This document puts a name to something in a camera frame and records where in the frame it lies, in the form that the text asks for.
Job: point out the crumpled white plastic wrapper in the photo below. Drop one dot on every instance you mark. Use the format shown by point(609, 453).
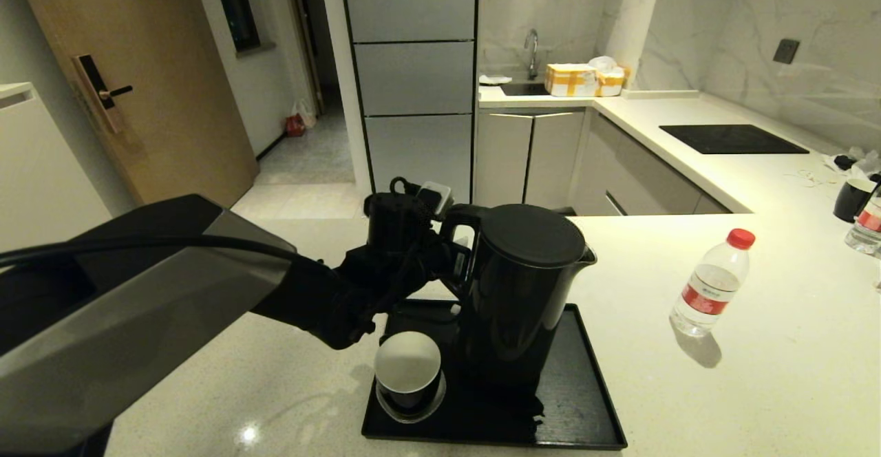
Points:
point(865, 164)

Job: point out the black rectangular serving tray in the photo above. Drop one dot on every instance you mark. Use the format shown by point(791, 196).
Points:
point(592, 409)

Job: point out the red plastic bag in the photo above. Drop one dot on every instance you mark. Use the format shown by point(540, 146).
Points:
point(295, 126)

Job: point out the white dish cloth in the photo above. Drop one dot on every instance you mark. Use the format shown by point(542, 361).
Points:
point(493, 80)

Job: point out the tall grey refrigerator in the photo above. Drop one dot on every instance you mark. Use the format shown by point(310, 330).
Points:
point(413, 65)

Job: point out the small black object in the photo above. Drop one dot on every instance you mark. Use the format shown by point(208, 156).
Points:
point(842, 162)

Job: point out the dark window pane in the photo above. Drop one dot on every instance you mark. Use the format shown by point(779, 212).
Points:
point(237, 6)

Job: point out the dark kitchen sink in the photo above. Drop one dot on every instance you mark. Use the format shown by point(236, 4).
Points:
point(523, 89)

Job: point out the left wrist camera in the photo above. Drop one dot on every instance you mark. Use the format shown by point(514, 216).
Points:
point(396, 216)

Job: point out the small cardboard box yellow tape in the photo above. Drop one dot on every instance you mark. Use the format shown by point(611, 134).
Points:
point(611, 84)

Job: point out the brown wooden door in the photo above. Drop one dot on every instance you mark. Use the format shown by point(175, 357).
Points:
point(158, 65)

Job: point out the water bottle red label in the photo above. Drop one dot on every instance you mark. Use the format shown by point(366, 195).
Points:
point(867, 225)
point(710, 288)

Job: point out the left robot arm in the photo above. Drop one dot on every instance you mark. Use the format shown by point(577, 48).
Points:
point(138, 319)

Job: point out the black mug white interior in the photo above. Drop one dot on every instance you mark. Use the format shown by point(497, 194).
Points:
point(408, 364)
point(850, 201)

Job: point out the beige drawer cabinet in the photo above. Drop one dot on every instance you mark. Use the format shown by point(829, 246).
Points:
point(640, 180)

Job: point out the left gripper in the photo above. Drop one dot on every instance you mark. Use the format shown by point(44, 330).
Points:
point(406, 264)

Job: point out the black induction cooktop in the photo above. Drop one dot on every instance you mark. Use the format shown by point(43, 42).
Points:
point(731, 140)

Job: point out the beige lower cabinet door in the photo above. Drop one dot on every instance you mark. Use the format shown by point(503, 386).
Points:
point(554, 160)
point(501, 161)

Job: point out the chrome sink faucet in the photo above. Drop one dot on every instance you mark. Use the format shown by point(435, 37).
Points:
point(532, 56)

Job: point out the black gold door lock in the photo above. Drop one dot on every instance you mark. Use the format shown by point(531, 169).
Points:
point(96, 87)

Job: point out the black electric kettle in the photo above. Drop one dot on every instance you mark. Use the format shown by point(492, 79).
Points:
point(523, 292)

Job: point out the dark wall socket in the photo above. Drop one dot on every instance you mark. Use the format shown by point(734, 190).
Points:
point(785, 51)

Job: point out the white storage cabinet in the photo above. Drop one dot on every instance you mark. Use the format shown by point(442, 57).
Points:
point(34, 168)

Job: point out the crumpled white plastic bag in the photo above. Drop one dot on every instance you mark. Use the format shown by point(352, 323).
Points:
point(603, 63)

